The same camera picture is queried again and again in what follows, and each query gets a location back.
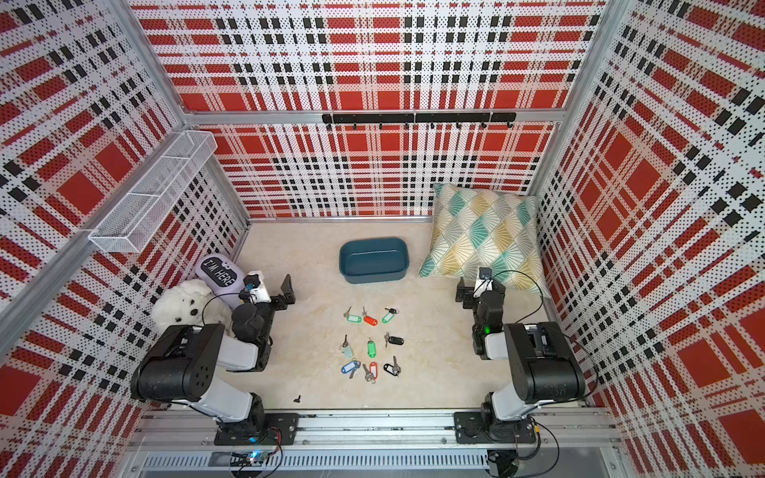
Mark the black key with green tag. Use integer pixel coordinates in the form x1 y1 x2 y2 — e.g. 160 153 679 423
382 308 398 324

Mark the key with pale teal tag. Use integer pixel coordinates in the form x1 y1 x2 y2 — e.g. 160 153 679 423
341 336 354 360

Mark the key with red tag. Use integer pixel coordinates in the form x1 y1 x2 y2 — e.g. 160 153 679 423
363 308 379 327
362 362 379 384

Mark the teal plastic storage box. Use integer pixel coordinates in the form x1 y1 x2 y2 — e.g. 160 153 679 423
339 237 410 285

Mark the key with blue tag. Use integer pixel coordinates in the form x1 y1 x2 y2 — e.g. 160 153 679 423
341 360 362 378

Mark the key with long black tag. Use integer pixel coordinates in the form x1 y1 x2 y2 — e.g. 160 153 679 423
384 357 402 376

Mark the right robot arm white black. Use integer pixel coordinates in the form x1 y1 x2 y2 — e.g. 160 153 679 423
454 278 589 444

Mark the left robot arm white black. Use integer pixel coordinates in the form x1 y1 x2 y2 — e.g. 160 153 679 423
131 271 299 444

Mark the purple clock with yellow knob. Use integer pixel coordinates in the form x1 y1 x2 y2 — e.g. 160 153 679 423
195 254 258 310

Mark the patterned green yellow pillow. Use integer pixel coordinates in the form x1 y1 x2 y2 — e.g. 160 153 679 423
418 183 551 298

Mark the white plush bear toy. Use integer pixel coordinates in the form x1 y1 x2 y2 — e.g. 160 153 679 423
151 279 232 333

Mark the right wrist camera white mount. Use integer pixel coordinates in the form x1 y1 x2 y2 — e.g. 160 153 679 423
473 267 493 298

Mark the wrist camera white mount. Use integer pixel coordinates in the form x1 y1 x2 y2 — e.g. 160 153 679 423
238 271 271 304
473 267 493 298

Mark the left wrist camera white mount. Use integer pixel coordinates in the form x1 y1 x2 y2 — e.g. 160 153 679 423
238 271 271 304

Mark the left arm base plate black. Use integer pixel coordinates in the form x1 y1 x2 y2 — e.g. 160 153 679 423
213 412 300 446

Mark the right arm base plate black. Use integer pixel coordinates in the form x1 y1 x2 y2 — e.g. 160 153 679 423
453 411 537 444

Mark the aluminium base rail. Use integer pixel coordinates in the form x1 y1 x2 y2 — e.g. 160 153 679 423
129 407 621 451

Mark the white wire mesh shelf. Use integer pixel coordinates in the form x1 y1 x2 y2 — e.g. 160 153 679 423
89 129 216 253

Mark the black wall hook rail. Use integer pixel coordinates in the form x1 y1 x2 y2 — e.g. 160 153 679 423
322 112 518 127

